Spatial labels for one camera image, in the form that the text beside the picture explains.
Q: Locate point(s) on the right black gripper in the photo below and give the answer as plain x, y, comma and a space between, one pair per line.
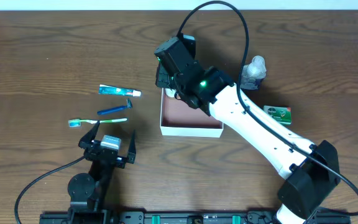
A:
161, 79

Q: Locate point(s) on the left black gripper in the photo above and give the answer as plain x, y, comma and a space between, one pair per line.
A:
105, 154

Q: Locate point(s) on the blue disposable razor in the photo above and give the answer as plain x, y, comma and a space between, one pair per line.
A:
116, 109

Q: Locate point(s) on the green toothpaste tube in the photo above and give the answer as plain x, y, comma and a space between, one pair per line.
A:
113, 90

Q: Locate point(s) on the dark blue pump bottle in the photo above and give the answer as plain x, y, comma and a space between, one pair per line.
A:
253, 74

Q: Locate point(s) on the green soap bar box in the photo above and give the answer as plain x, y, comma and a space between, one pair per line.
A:
280, 114

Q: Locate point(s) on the white cream tube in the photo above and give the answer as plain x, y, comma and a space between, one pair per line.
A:
170, 92

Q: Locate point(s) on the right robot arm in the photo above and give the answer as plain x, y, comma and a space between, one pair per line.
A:
308, 169

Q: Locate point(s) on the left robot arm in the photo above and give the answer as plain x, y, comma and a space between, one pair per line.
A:
88, 190

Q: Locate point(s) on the green white toothbrush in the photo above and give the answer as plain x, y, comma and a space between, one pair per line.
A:
77, 122

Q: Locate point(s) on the white box with pink interior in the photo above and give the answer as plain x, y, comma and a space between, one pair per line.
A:
178, 119

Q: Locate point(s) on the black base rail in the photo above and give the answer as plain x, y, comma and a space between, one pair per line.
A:
255, 217

